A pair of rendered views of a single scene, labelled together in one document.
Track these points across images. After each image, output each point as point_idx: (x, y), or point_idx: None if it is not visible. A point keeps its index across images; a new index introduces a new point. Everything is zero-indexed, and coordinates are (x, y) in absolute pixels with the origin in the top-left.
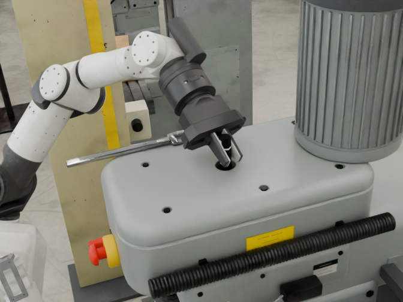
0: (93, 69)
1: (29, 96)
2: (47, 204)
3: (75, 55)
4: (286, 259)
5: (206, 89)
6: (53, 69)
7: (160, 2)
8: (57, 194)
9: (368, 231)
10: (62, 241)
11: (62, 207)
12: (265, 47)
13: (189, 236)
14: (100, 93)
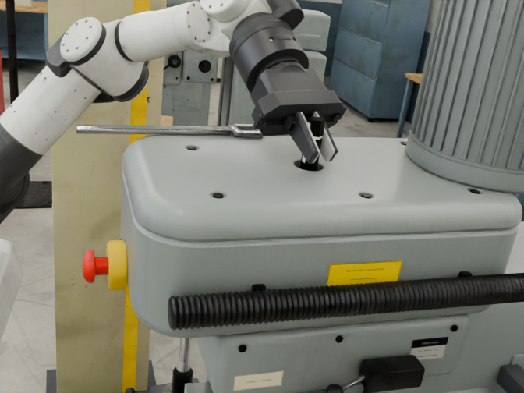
0: (139, 27)
1: (44, 175)
2: (38, 295)
3: (110, 104)
4: (386, 309)
5: (297, 58)
6: (84, 22)
7: (211, 106)
8: (53, 285)
9: (508, 292)
10: (46, 341)
11: (56, 290)
12: None
13: (247, 238)
14: (141, 73)
